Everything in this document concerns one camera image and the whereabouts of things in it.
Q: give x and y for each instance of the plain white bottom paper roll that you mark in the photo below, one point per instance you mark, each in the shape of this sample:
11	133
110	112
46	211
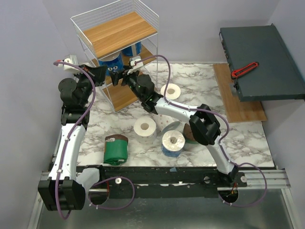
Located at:
173	91

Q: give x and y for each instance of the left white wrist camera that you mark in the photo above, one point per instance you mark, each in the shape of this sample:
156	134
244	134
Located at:
72	59

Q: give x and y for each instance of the green wrapped brown paper roll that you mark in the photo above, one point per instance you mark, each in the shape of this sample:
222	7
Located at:
115	150

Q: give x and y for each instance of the brown paper roll green base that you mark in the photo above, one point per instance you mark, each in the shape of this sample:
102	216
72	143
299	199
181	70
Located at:
188	135

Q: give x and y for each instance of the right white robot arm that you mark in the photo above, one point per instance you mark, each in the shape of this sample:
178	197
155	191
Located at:
204	125

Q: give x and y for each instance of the white wire wooden shelf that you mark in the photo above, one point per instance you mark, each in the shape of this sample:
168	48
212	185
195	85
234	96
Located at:
115	26

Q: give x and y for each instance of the black metal base rail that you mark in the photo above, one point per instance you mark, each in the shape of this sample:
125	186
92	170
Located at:
164	182

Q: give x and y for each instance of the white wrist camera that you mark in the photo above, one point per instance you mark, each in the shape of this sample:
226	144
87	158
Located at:
135	64
72	59

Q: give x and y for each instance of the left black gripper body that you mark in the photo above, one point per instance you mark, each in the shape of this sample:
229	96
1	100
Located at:
86	84

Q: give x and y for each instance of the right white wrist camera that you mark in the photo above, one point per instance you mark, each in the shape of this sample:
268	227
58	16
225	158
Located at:
135	64

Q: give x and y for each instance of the blue cartoon-face paper roll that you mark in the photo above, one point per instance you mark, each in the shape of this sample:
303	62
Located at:
113	62

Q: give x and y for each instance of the wooden board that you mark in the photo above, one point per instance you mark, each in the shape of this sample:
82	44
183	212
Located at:
236	111

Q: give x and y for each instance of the red black utility knife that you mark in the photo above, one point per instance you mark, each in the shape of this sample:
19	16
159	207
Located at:
243	71

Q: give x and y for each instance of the aluminium frame rail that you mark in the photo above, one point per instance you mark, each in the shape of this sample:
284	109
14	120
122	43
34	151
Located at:
54	152

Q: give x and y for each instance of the pink dotted paper roll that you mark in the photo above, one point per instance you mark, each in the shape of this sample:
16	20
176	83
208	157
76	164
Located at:
166	123

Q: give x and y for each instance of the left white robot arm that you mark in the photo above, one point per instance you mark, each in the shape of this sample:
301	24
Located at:
64	189

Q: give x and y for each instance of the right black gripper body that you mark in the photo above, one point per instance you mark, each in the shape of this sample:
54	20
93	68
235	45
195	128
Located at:
123	78

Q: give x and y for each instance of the blue-bottom wrapped paper roll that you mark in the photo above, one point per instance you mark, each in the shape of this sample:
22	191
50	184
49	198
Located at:
172	143

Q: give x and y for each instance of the dark grey flat metal box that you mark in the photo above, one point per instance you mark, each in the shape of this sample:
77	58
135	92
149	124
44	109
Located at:
276	77

